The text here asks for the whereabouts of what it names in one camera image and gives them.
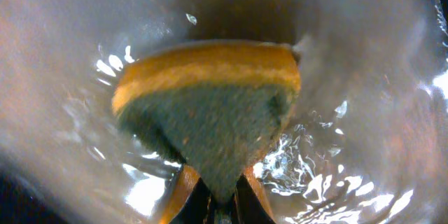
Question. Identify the yellow green sponge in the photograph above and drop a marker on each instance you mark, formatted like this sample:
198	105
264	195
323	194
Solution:
215	107

